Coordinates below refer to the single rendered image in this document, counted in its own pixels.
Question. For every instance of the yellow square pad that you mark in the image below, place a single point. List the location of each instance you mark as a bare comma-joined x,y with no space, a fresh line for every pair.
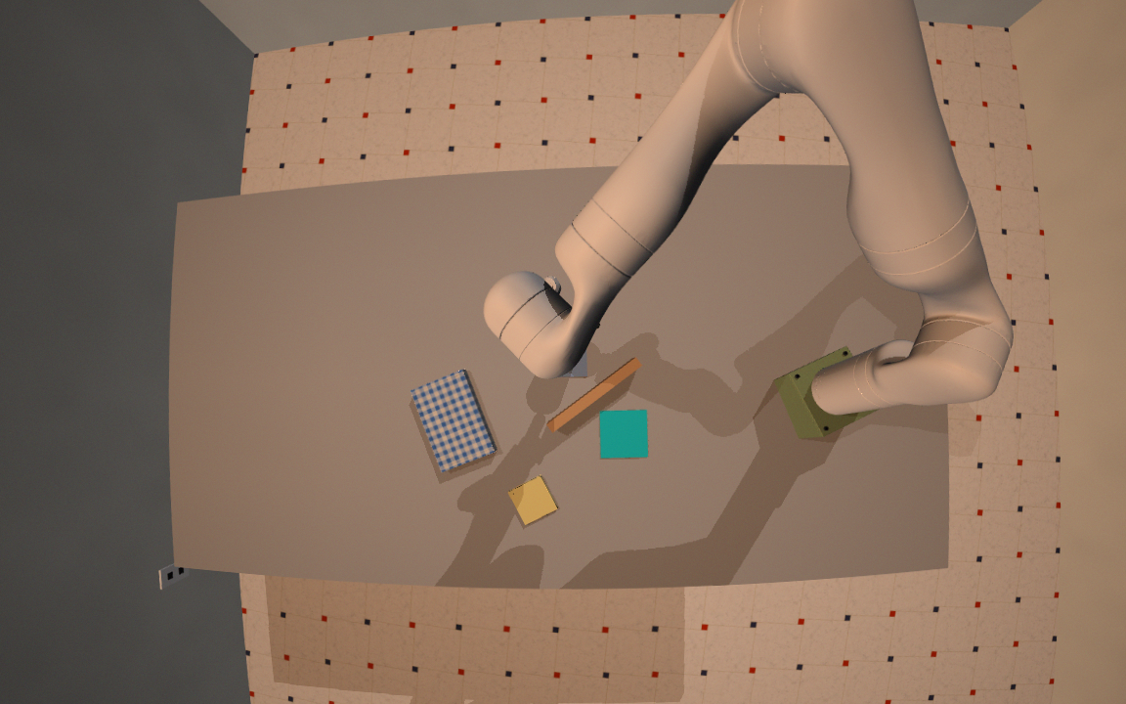
533,500

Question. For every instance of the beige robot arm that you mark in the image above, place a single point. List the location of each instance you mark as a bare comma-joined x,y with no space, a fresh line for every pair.
863,63

